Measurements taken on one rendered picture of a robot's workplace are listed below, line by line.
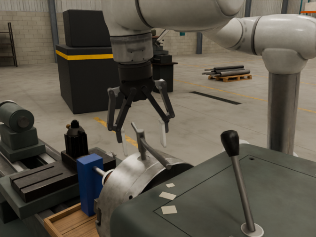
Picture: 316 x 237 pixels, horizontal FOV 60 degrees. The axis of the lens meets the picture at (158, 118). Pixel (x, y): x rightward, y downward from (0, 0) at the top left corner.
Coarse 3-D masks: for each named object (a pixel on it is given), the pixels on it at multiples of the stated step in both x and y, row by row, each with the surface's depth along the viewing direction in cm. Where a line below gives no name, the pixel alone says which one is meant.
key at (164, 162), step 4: (132, 124) 79; (136, 128) 76; (140, 140) 70; (144, 140) 69; (144, 144) 67; (148, 144) 66; (148, 148) 63; (152, 148) 62; (152, 152) 59; (156, 152) 58; (156, 156) 56; (160, 156) 55; (160, 160) 53; (164, 160) 52; (164, 164) 50; (168, 164) 49; (168, 168) 50
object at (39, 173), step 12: (108, 156) 137; (36, 168) 125; (48, 168) 126; (60, 168) 125; (108, 168) 132; (12, 180) 115; (24, 180) 115; (36, 180) 115; (48, 180) 115; (60, 180) 115; (72, 180) 119; (24, 192) 106; (36, 192) 109; (48, 192) 113
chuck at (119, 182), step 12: (132, 156) 76; (168, 156) 77; (120, 168) 73; (132, 168) 72; (144, 168) 71; (108, 180) 73; (120, 180) 70; (132, 180) 69; (108, 192) 71; (120, 192) 68; (108, 204) 69; (120, 204) 67; (108, 216) 68; (96, 228) 74; (108, 228) 69
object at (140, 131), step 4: (136, 132) 71; (140, 132) 70; (140, 136) 71; (144, 136) 72; (140, 144) 72; (140, 148) 72; (144, 148) 73; (140, 152) 73; (144, 152) 73; (144, 156) 74
